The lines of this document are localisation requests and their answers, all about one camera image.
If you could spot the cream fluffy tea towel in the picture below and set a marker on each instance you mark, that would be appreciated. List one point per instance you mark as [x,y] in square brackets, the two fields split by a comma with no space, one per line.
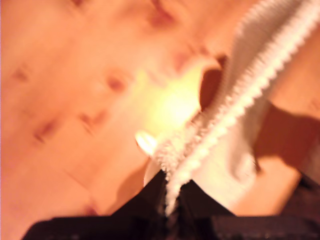
[255,45]

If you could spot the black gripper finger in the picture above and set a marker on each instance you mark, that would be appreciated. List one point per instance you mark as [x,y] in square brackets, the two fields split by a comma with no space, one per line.
[197,210]
[147,207]

